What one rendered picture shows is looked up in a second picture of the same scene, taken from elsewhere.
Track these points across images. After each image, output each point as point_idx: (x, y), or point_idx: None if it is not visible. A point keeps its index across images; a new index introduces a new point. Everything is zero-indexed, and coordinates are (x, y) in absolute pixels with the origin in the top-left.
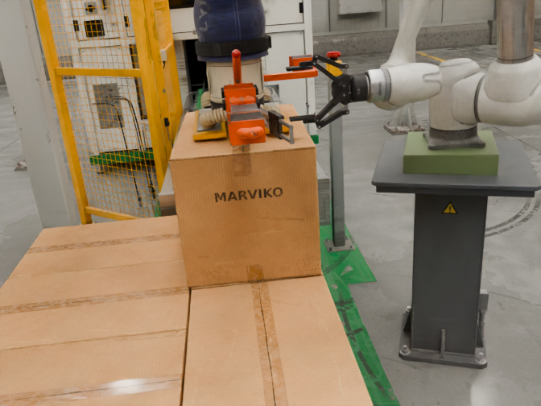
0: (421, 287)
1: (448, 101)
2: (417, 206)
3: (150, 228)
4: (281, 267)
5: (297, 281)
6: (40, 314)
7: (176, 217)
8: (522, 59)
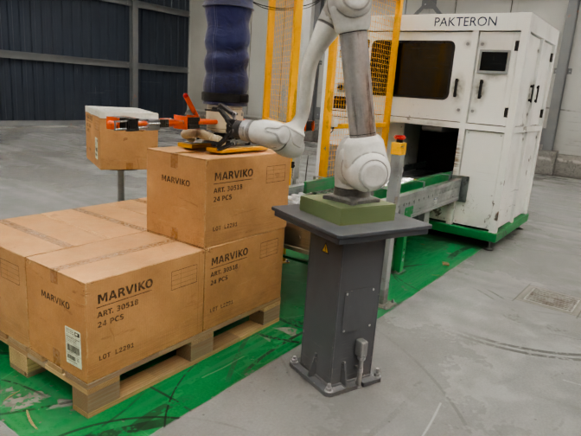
0: (309, 310)
1: (336, 163)
2: (311, 240)
3: None
4: (185, 234)
5: (188, 246)
6: (86, 215)
7: None
8: (355, 135)
